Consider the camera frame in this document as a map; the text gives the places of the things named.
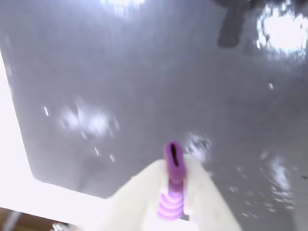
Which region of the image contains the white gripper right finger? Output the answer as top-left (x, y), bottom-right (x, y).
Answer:
top-left (184, 154), bottom-right (243, 231)

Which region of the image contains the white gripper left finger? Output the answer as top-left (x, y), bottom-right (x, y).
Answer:
top-left (95, 159), bottom-right (193, 231)

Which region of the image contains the purple pen grip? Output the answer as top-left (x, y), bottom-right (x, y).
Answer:
top-left (156, 141), bottom-right (188, 221)

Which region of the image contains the black table mat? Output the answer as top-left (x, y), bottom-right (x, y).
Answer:
top-left (0, 0), bottom-right (308, 231)

